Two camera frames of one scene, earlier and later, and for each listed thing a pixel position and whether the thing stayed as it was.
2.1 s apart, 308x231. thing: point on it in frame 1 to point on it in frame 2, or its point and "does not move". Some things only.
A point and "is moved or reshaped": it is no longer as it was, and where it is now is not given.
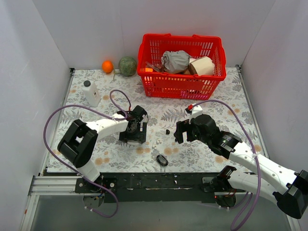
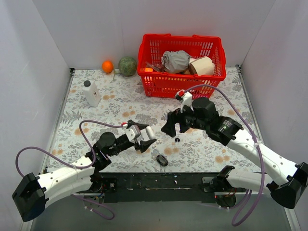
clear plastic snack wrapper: (157, 67) does not move
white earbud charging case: (134, 143) is moved or reshaped
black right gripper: (182, 131) to (178, 119)
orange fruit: (107, 66) does not move
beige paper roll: (201, 66) does not move
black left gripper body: (132, 138) to (137, 143)
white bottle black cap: (91, 93) does not move
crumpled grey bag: (175, 61) does not move
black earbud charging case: (161, 159) does not move
